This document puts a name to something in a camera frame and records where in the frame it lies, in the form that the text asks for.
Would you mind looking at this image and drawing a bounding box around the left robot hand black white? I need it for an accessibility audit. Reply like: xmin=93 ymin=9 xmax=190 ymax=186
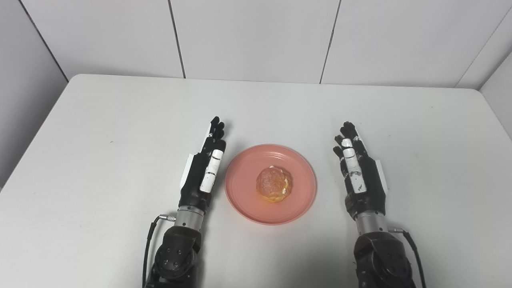
xmin=178 ymin=116 xmax=227 ymax=214

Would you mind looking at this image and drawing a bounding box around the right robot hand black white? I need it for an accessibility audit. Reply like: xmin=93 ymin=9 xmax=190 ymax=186
xmin=333 ymin=121 xmax=388 ymax=221

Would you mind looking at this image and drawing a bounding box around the pink round plate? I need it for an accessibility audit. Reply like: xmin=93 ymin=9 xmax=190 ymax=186
xmin=224 ymin=144 xmax=317 ymax=226

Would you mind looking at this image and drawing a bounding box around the cream puff pastry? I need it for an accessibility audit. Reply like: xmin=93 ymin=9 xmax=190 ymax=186
xmin=256 ymin=166 xmax=293 ymax=203

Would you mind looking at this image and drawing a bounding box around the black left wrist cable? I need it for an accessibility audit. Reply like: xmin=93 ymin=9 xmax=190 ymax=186
xmin=142 ymin=215 xmax=176 ymax=288

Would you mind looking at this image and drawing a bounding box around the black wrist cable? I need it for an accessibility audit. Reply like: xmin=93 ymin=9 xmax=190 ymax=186
xmin=388 ymin=227 xmax=427 ymax=288
xmin=142 ymin=215 xmax=176 ymax=288

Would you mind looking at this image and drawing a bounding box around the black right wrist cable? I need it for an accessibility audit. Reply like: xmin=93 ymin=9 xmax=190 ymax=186
xmin=388 ymin=227 xmax=427 ymax=288

